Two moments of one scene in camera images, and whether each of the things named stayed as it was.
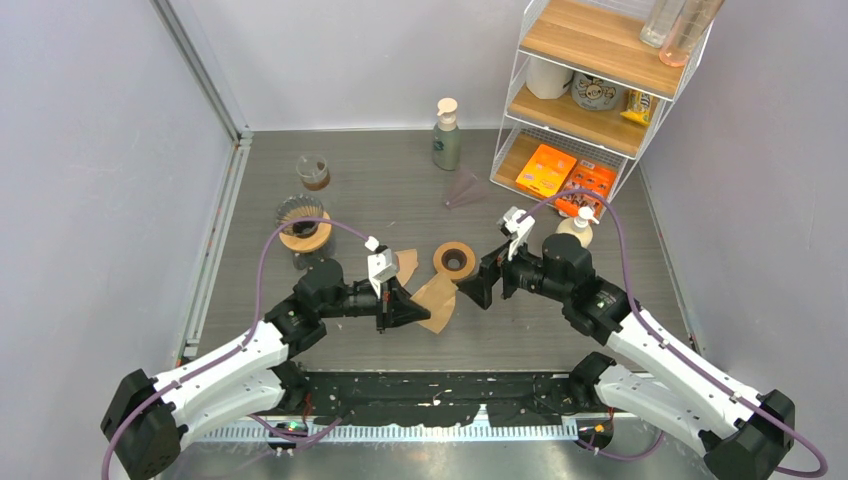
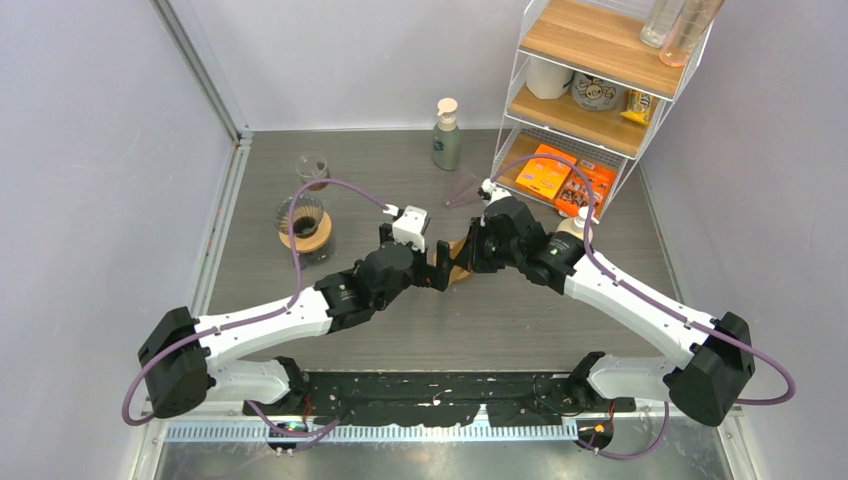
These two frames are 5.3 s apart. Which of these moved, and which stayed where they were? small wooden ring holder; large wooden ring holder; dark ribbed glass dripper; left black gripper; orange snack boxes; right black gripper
Moved: left black gripper; right black gripper
Stayed: orange snack boxes; small wooden ring holder; large wooden ring holder; dark ribbed glass dripper
